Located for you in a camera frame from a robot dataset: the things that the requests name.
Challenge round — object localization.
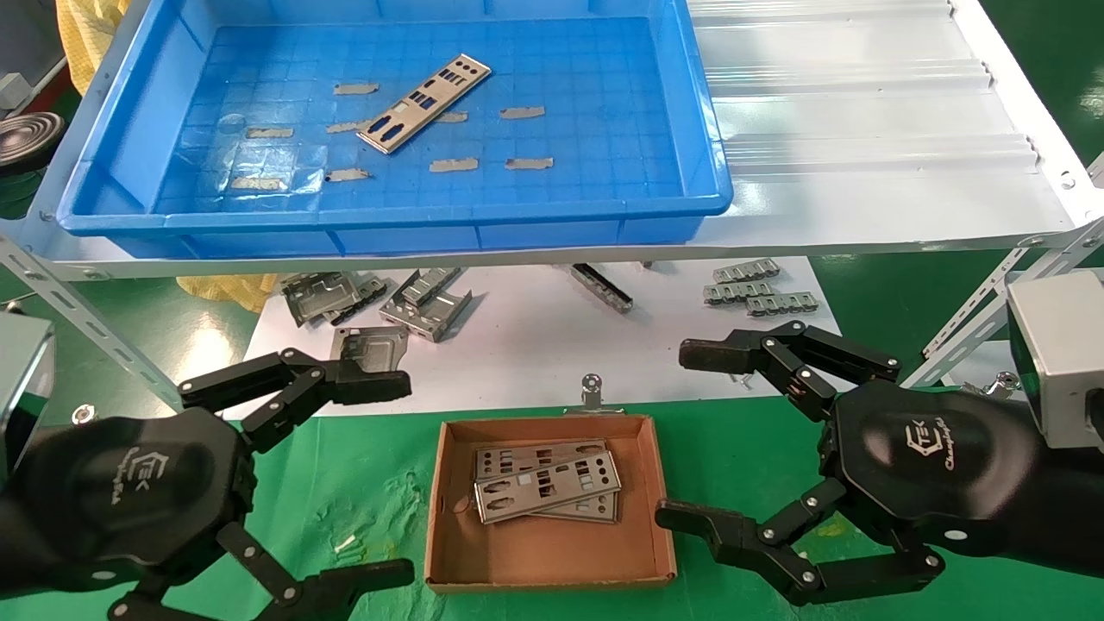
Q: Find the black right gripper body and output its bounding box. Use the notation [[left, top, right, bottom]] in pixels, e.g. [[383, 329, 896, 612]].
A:
[[819, 379, 1057, 570]]

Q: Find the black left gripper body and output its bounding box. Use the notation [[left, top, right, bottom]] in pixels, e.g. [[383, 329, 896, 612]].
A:
[[0, 407, 257, 592]]

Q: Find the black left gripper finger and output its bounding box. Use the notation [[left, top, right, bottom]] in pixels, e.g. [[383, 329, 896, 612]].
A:
[[179, 348, 413, 454], [108, 522, 417, 621]]

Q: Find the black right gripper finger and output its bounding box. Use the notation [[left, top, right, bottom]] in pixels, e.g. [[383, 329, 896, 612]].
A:
[[655, 479, 945, 606], [679, 321, 902, 423]]

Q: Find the silver metal I/O shield plate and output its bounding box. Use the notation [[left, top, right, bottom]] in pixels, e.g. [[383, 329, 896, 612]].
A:
[[356, 53, 492, 155], [474, 438, 609, 480], [473, 450, 624, 524], [552, 493, 620, 524]]

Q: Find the brown cardboard box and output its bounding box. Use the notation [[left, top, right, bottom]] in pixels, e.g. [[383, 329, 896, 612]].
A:
[[423, 412, 678, 596]]

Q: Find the blue plastic tray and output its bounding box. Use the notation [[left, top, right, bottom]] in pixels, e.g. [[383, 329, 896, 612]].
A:
[[56, 0, 734, 258]]

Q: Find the grey equipment box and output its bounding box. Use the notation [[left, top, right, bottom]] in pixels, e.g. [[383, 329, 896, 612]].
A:
[[0, 73, 35, 113]]

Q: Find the small notched metal strip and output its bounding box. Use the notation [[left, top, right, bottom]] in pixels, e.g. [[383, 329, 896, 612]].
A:
[[746, 293, 819, 317], [712, 259, 781, 284], [703, 280, 775, 304]]

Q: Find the green table cloth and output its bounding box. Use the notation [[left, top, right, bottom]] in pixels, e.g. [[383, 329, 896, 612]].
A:
[[0, 379, 1104, 621]]

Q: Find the white metal rack shelf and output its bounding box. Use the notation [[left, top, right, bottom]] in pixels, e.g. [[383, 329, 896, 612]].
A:
[[0, 0, 1104, 281]]

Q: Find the round grey ribbed disc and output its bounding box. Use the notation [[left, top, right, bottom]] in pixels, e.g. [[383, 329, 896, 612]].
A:
[[0, 112, 66, 169]]

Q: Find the flat grey metal bracket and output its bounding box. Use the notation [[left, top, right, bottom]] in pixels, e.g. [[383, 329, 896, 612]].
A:
[[330, 325, 410, 373]]

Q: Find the grey sheet metal bracket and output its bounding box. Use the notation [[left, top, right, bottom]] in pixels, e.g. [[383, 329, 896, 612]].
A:
[[379, 267, 473, 343], [280, 272, 389, 327]]

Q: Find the long narrow metal rail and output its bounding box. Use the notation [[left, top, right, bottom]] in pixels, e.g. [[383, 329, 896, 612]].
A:
[[569, 263, 633, 313]]

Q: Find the perforated white rack post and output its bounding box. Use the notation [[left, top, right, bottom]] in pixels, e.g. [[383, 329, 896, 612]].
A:
[[0, 235, 186, 406], [901, 216, 1104, 389]]

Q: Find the left wrist camera silver housing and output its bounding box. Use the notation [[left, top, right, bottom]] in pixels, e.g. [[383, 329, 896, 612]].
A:
[[0, 312, 55, 484]]

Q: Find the wrist camera silver housing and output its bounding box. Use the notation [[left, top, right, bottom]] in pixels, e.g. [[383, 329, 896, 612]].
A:
[[0, 312, 55, 484], [1007, 272, 1104, 449]]

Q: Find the right wrist camera silver housing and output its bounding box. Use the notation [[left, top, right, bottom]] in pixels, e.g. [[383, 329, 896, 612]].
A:
[[1007, 272, 1104, 449]]

